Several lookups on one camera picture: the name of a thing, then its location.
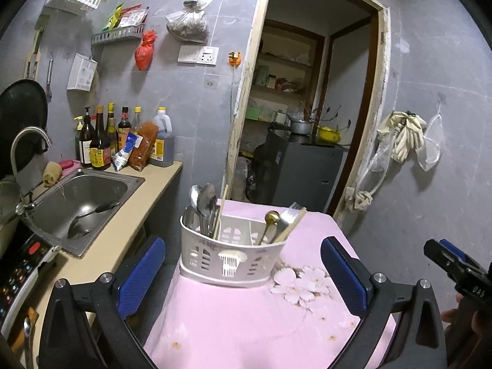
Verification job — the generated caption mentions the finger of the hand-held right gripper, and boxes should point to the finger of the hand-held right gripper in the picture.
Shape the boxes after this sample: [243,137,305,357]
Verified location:
[440,239,485,268]
[424,239,467,283]

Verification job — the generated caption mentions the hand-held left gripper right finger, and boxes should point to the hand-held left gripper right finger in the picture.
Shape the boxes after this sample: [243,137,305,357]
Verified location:
[321,237,446,369]

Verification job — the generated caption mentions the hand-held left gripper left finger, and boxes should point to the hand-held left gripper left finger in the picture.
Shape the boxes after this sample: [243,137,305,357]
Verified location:
[38,236,166,369]

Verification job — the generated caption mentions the gold spoon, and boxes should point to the gold spoon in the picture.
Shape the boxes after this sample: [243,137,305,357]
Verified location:
[257,210,281,246]

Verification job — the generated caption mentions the white plastic utensil holder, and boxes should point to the white plastic utensil holder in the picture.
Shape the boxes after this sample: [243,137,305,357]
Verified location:
[179,209,289,289]

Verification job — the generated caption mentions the person's right hand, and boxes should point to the person's right hand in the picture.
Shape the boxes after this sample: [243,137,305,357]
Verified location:
[441,294,492,369]

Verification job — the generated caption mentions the white knotted rag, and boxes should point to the white knotted rag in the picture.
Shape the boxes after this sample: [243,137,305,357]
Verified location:
[344,186,374,212]

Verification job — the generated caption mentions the black ladle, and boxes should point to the black ladle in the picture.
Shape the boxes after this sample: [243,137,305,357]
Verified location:
[67,200,122,240]

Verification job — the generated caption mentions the steel sink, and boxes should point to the steel sink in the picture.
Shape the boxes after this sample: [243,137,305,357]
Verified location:
[21,168,146,259]

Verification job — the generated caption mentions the pink floral cloth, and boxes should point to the pink floral cloth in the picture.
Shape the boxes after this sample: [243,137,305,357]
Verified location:
[142,199,399,369]

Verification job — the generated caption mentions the white blue packet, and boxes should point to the white blue packet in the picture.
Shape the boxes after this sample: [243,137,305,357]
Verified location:
[112,132,138,172]

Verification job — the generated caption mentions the black induction cooker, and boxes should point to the black induction cooker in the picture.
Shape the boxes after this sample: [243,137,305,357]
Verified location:
[0,231,61,332]

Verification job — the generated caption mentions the red brown spice packet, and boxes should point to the red brown spice packet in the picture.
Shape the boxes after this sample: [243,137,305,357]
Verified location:
[128,121,160,172]

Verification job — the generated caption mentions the large oil jug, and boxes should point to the large oil jug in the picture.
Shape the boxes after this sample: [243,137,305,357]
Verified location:
[149,106,175,168]

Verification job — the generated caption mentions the tan loofah scrubber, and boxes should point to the tan loofah scrubber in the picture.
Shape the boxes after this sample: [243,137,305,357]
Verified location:
[42,161,62,188]

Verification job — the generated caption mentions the yellow bowl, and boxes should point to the yellow bowl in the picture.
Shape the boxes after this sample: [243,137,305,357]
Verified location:
[317,125,342,142]

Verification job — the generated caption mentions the sauce bottle red cap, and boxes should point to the sauce bottle red cap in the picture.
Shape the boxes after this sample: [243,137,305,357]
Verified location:
[117,106,132,151]

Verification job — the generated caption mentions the sauce bottle yellow cap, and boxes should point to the sauce bottle yellow cap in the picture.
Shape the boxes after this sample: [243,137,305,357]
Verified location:
[105,102,118,155]

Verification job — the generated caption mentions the small steel pot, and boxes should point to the small steel pot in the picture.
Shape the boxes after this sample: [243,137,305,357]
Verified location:
[288,119,314,136]

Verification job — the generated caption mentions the clear bottle yellow cap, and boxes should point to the clear bottle yellow cap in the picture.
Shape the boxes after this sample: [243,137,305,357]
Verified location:
[130,106,143,136]

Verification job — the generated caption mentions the dried plant stems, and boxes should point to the dried plant stems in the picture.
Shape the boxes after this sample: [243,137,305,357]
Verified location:
[301,103,353,132]

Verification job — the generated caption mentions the steel faucet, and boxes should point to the steel faucet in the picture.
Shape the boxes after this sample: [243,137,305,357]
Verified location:
[10,125,53,209]

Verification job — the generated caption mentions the black wok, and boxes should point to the black wok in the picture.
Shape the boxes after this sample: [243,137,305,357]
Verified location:
[0,79,49,178]

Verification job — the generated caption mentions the hanging steel spatula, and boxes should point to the hanging steel spatula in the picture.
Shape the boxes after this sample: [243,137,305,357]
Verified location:
[45,57,55,99]

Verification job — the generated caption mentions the wooden shelf unit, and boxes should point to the wooden shelf unit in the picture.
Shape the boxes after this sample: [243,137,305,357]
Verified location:
[245,19,326,124]

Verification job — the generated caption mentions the red plastic bag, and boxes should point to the red plastic bag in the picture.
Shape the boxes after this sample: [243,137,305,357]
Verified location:
[134,30,158,71]

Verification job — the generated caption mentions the clear bag of dried goods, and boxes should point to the clear bag of dried goods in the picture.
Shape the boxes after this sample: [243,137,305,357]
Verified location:
[165,0,213,43]

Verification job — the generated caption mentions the red white seasoning packet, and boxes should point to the red white seasoning packet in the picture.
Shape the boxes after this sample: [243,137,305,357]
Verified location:
[117,5,149,28]

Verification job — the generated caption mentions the yellow green seasoning packet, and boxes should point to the yellow green seasoning packet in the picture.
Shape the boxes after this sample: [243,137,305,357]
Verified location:
[102,2,125,32]

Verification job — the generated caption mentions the steel spoon with thin handle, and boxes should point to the steel spoon with thin handle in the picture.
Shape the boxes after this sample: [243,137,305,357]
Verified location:
[22,317,35,355]

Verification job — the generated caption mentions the door frame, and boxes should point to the door frame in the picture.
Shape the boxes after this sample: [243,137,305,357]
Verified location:
[225,0,393,232]

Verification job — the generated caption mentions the white power cable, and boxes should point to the white power cable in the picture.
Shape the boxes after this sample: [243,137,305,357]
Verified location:
[229,65,237,124]

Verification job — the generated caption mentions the white slotted wall box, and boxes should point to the white slotted wall box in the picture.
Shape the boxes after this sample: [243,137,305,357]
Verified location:
[67,53,98,92]

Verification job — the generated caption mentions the white wall switch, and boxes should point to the white wall switch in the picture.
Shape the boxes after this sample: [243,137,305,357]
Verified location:
[177,45,200,64]

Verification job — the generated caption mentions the white wall socket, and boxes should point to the white wall socket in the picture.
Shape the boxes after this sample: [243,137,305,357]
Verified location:
[196,46,220,65]

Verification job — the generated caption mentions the grey wall shelf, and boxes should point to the grey wall shelf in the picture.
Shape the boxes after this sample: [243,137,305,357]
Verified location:
[91,25,147,45]

